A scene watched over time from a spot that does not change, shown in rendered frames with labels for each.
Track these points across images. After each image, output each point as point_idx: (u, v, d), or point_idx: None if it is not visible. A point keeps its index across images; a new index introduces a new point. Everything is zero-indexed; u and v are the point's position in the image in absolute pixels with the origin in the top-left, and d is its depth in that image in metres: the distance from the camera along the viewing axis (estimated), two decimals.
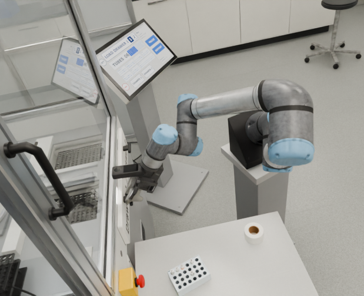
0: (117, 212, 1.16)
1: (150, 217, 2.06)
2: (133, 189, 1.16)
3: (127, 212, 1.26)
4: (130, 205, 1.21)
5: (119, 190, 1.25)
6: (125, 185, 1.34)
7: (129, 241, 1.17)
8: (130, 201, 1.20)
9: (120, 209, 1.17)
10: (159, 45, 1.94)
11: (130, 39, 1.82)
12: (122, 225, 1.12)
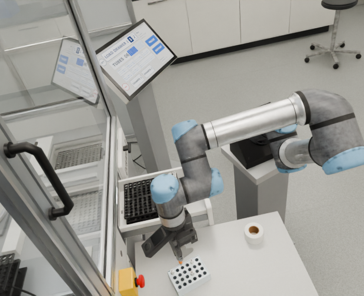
0: None
1: None
2: (176, 252, 0.97)
3: None
4: None
5: None
6: None
7: (213, 222, 1.18)
8: (182, 259, 1.02)
9: None
10: (159, 45, 1.94)
11: (130, 39, 1.82)
12: (210, 205, 1.12)
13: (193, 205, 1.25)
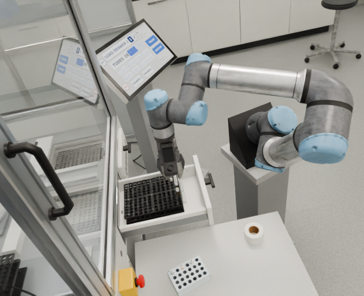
0: (203, 193, 1.17)
1: None
2: (181, 159, 1.12)
3: None
4: (212, 187, 1.21)
5: (199, 172, 1.25)
6: None
7: (213, 222, 1.18)
8: (183, 170, 1.17)
9: (206, 191, 1.18)
10: (159, 45, 1.94)
11: (130, 39, 1.82)
12: (210, 205, 1.12)
13: (193, 205, 1.25)
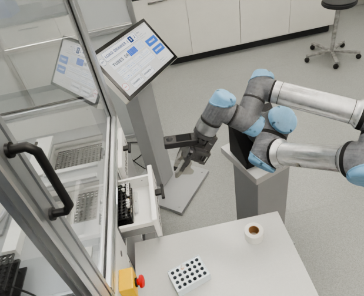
0: (150, 204, 1.17)
1: None
2: (185, 160, 1.10)
3: (158, 206, 1.26)
4: (162, 198, 1.21)
5: (150, 183, 1.25)
6: (154, 179, 1.34)
7: (162, 234, 1.18)
8: (180, 173, 1.14)
9: (153, 202, 1.17)
10: (159, 45, 1.94)
11: (130, 39, 1.82)
12: (156, 217, 1.12)
13: (144, 216, 1.25)
